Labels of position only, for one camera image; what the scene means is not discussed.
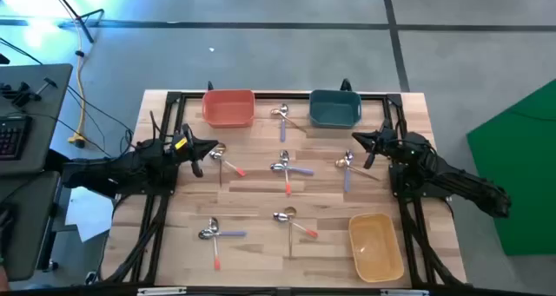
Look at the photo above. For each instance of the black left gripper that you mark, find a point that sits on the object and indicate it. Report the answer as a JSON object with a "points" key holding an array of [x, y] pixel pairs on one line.
{"points": [[184, 150]]}

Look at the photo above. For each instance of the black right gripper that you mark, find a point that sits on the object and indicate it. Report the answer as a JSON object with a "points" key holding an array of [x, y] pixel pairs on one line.
{"points": [[388, 144]]}

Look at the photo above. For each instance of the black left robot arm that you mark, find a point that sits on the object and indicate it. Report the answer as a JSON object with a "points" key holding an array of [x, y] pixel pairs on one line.
{"points": [[108, 174]]}

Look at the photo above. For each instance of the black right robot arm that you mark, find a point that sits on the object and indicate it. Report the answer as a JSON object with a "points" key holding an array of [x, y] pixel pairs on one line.
{"points": [[456, 179]]}

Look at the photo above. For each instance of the gold spoon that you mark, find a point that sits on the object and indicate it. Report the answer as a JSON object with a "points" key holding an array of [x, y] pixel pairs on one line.
{"points": [[290, 212], [341, 162], [221, 148]]}

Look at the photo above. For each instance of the orange plastic bin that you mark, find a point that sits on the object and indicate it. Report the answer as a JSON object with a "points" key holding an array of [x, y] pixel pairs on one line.
{"points": [[228, 109]]}

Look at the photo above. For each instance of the teal plastic bin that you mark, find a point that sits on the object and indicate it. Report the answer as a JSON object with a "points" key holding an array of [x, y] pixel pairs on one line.
{"points": [[334, 109]]}

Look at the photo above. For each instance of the black table clip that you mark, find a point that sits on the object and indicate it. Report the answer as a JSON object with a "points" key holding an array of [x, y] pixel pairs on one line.
{"points": [[346, 85], [210, 86]]}

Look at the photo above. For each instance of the spoons near top center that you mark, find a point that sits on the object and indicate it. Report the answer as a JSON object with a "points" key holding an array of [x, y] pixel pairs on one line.
{"points": [[275, 112]]}

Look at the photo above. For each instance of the yellow plastic bin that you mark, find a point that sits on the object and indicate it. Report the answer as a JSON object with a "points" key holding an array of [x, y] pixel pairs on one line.
{"points": [[375, 248]]}

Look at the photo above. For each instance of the white paper sheet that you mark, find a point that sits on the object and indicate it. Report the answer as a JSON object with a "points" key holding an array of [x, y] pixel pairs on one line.
{"points": [[89, 213]]}

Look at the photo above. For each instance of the green board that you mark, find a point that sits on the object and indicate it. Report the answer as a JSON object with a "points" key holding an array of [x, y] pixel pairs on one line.
{"points": [[521, 170]]}

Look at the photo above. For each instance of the grey desk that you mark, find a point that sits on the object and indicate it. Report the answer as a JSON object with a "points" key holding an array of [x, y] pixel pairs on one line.
{"points": [[39, 126]]}

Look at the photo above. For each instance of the black stand legs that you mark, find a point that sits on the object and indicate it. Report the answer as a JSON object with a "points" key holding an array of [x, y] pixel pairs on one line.
{"points": [[82, 20]]}

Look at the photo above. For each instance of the black clamp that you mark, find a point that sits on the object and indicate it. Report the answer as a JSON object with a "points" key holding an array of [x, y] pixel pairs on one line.
{"points": [[19, 94]]}

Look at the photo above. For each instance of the black keyboard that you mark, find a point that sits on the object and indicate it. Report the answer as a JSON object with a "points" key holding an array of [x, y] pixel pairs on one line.
{"points": [[11, 137]]}

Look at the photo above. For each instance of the dark grey chair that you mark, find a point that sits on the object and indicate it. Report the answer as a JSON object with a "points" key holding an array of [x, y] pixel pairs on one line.
{"points": [[26, 226]]}

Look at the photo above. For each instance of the black aluminium table frame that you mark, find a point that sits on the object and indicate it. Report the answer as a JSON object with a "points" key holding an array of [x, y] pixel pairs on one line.
{"points": [[282, 96]]}

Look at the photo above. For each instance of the silver metal bracket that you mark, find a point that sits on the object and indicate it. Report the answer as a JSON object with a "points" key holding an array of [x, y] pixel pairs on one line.
{"points": [[404, 292], [160, 291]]}

